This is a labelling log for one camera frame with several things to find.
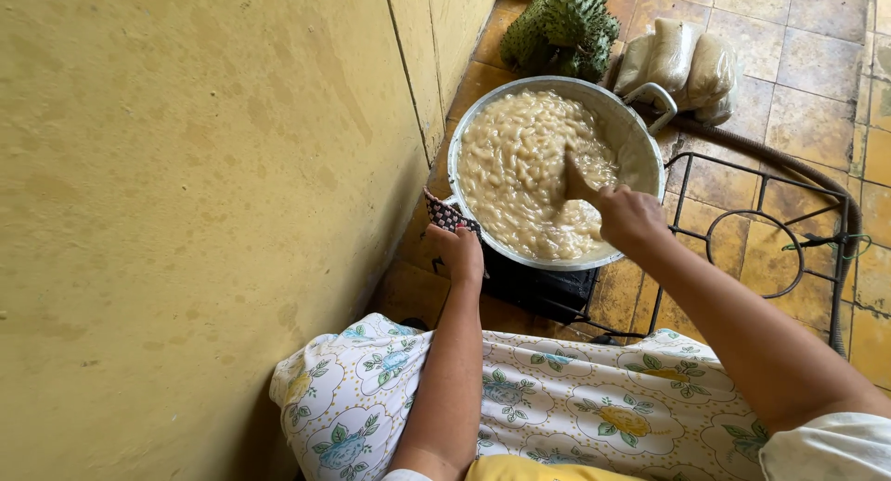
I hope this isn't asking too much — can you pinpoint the person's left hand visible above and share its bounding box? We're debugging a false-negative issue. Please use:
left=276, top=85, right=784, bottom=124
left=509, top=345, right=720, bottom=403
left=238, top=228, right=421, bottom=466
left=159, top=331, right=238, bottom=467
left=425, top=223, right=485, bottom=285

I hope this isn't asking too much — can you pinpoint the person's right hand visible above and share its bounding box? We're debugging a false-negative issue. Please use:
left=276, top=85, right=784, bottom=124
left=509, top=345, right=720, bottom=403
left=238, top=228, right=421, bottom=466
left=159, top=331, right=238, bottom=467
left=588, top=184, right=671, bottom=257

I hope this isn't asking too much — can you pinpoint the checkered pot holder cloth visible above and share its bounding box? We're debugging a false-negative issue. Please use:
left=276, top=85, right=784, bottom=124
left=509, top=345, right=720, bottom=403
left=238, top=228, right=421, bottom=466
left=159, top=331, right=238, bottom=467
left=423, top=186, right=483, bottom=237

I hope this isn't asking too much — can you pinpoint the wooden stirring spoon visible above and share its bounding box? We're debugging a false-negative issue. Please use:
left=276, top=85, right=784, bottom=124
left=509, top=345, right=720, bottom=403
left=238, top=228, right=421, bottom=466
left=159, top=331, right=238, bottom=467
left=561, top=152, right=604, bottom=205

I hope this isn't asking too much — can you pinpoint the large aluminium cooking pot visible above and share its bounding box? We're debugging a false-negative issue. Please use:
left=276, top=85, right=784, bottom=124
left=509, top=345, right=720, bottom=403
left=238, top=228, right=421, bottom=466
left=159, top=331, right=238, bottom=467
left=443, top=75, right=679, bottom=272

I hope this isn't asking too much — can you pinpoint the pale lumpy porridge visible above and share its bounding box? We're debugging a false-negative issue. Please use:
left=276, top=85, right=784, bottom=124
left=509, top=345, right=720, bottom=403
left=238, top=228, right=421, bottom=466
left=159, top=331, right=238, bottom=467
left=459, top=90, right=620, bottom=261

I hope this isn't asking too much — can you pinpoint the plastic bag of beige powder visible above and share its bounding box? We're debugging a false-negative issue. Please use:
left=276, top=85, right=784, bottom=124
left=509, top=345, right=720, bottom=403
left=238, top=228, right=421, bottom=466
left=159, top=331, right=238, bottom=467
left=613, top=32, right=657, bottom=97
left=678, top=33, right=739, bottom=126
left=647, top=18, right=704, bottom=96

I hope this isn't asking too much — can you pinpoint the green spiky soursop fruit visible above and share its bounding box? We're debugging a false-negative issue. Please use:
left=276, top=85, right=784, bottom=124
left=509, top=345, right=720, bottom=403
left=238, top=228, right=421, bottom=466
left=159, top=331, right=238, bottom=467
left=499, top=0, right=622, bottom=84

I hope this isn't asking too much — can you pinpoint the floral patterned skirt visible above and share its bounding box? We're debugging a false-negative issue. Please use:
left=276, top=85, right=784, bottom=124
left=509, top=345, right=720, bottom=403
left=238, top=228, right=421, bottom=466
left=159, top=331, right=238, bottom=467
left=269, top=313, right=770, bottom=481

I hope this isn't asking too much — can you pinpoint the yellow shirt hem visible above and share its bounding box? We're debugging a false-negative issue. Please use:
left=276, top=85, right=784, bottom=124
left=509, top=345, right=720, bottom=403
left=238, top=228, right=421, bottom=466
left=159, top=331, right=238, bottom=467
left=465, top=455, right=645, bottom=481

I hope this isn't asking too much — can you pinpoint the white sleeve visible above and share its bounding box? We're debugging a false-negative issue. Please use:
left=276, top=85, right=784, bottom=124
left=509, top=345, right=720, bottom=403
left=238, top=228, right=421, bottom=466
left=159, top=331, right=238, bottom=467
left=759, top=412, right=891, bottom=481

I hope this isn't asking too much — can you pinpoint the black metal stove frame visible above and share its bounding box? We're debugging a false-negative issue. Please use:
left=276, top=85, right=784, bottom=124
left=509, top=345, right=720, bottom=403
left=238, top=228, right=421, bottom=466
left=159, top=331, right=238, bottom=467
left=432, top=152, right=853, bottom=357

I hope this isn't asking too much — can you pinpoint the brown gas hose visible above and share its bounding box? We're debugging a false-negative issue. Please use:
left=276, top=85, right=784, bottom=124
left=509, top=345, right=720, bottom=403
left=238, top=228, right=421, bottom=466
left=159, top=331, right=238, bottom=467
left=668, top=115, right=864, bottom=259

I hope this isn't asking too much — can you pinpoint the green wire tie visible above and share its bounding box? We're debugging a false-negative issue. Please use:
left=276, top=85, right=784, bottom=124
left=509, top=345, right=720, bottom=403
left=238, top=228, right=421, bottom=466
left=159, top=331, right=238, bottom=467
left=781, top=233, right=872, bottom=261

